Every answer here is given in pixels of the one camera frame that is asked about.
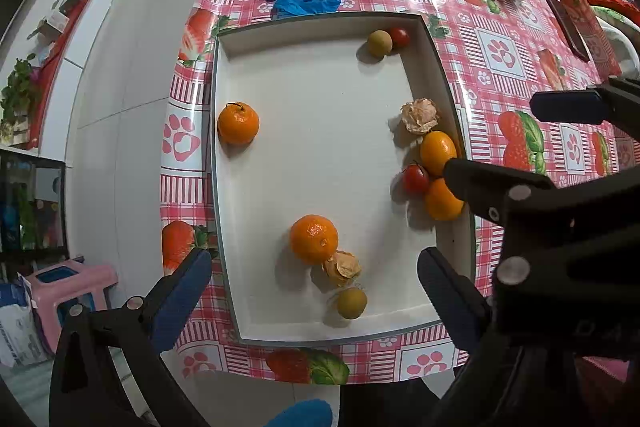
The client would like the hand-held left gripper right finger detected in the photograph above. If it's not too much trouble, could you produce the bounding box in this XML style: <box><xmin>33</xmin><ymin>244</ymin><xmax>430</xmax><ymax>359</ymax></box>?
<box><xmin>416</xmin><ymin>246</ymin><xmax>526</xmax><ymax>427</ymax></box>

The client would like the smooth small orange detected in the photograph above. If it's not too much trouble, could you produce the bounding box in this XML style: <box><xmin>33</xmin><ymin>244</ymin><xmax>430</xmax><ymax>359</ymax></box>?
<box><xmin>419</xmin><ymin>130</ymin><xmax>458</xmax><ymax>178</ymax></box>
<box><xmin>424</xmin><ymin>178</ymin><xmax>465</xmax><ymax>222</ymax></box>

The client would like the red and green cushion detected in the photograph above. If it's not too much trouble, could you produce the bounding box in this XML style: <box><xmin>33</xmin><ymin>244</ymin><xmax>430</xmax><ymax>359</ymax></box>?
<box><xmin>580</xmin><ymin>0</ymin><xmax>640</xmax><ymax>25</ymax></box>

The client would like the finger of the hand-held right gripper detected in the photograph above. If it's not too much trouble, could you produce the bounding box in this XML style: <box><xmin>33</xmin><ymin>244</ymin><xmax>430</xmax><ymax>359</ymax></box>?
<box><xmin>442</xmin><ymin>157</ymin><xmax>558</xmax><ymax>230</ymax></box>
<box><xmin>530</xmin><ymin>76</ymin><xmax>640</xmax><ymax>138</ymax></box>

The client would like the black smartphone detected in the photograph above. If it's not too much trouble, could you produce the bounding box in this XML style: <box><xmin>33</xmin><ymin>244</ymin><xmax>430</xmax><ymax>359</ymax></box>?
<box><xmin>544</xmin><ymin>0</ymin><xmax>592</xmax><ymax>62</ymax></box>

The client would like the white printed bag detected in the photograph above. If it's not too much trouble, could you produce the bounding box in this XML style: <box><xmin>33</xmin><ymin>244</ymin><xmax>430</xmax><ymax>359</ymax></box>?
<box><xmin>0</xmin><ymin>282</ymin><xmax>51</xmax><ymax>368</ymax></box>

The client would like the dark glass cabinet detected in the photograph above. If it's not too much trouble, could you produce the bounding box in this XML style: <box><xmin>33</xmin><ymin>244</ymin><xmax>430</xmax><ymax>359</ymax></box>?
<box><xmin>0</xmin><ymin>144</ymin><xmax>68</xmax><ymax>268</ymax></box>

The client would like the green potted plant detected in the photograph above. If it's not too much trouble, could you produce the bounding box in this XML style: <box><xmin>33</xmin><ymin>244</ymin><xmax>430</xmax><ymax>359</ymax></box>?
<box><xmin>0</xmin><ymin>59</ymin><xmax>43</xmax><ymax>148</ymax></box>

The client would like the mandarin orange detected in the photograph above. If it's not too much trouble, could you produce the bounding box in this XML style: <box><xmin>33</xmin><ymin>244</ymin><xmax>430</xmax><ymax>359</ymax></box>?
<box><xmin>289</xmin><ymin>214</ymin><xmax>340</xmax><ymax>266</ymax></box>
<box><xmin>216</xmin><ymin>102</ymin><xmax>261</xmax><ymax>146</ymax></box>

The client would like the pink plastic stool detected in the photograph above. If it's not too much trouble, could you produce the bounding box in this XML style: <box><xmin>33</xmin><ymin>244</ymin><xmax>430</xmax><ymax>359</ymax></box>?
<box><xmin>22</xmin><ymin>259</ymin><xmax>118</xmax><ymax>355</ymax></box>

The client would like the small green-brown round fruit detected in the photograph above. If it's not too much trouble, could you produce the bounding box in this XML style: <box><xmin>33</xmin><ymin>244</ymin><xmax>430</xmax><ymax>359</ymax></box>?
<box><xmin>367</xmin><ymin>30</ymin><xmax>393</xmax><ymax>58</ymax></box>
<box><xmin>336</xmin><ymin>287</ymin><xmax>369</xmax><ymax>321</ymax></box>

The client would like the blue rounded object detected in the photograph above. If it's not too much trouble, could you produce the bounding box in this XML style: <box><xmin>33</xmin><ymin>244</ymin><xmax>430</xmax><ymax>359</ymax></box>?
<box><xmin>265</xmin><ymin>399</ymin><xmax>333</xmax><ymax>427</ymax></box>

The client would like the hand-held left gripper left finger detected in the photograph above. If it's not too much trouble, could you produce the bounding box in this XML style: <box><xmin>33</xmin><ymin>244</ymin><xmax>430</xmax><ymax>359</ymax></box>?
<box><xmin>48</xmin><ymin>247</ymin><xmax>213</xmax><ymax>427</ymax></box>

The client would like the physalis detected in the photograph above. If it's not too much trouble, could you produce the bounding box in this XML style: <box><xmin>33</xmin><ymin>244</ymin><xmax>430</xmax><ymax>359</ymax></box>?
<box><xmin>322</xmin><ymin>251</ymin><xmax>362</xmax><ymax>289</ymax></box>
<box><xmin>400</xmin><ymin>98</ymin><xmax>442</xmax><ymax>136</ymax></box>

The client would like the grey rectangular tray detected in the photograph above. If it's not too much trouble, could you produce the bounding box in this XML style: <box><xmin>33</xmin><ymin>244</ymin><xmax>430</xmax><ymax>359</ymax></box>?
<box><xmin>209</xmin><ymin>11</ymin><xmax>476</xmax><ymax>349</ymax></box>

